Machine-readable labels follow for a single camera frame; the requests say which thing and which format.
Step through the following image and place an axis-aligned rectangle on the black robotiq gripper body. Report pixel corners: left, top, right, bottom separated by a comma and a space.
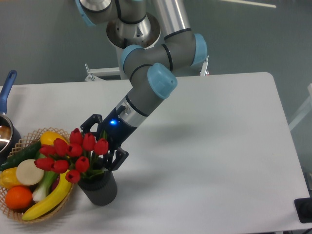
96, 107, 136, 149

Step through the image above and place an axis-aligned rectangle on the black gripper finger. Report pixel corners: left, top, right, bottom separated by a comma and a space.
103, 147, 129, 171
80, 114, 102, 139

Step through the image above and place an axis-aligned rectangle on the red tulip bouquet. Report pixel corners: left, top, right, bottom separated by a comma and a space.
35, 128, 109, 184

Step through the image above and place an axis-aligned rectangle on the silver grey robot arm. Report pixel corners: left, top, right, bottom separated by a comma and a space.
76, 0, 208, 171

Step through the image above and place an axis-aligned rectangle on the dark grey ribbed vase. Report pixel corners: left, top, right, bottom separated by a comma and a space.
78, 171, 117, 206

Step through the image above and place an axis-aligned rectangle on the yellow lemon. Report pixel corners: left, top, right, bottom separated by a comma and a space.
40, 131, 68, 145

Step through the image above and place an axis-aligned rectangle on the woven wicker basket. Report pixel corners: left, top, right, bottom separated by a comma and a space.
0, 127, 75, 224

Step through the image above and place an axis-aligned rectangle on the red apple in basket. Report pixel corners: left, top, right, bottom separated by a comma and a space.
50, 176, 59, 192

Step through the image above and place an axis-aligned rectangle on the yellow banana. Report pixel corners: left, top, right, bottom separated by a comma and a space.
22, 170, 72, 221

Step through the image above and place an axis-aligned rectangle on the green cucumber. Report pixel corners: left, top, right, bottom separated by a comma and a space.
0, 141, 41, 171

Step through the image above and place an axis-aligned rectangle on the round beige radish slice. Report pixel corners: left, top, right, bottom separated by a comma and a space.
16, 159, 44, 186

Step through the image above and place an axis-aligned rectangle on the green white leek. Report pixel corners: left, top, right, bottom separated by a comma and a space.
32, 171, 59, 203

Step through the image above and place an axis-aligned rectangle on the yellow bell pepper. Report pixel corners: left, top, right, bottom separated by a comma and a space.
0, 167, 23, 189

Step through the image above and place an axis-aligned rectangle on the orange fruit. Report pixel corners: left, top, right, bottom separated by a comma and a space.
5, 186, 33, 210

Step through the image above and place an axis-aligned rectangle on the black device at table edge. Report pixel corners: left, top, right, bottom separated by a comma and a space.
294, 197, 312, 223

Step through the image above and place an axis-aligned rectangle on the blue handled saucepan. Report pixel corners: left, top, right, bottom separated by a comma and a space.
0, 70, 20, 163

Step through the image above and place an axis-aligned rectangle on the white frame at right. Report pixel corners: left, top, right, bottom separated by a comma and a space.
289, 83, 312, 131

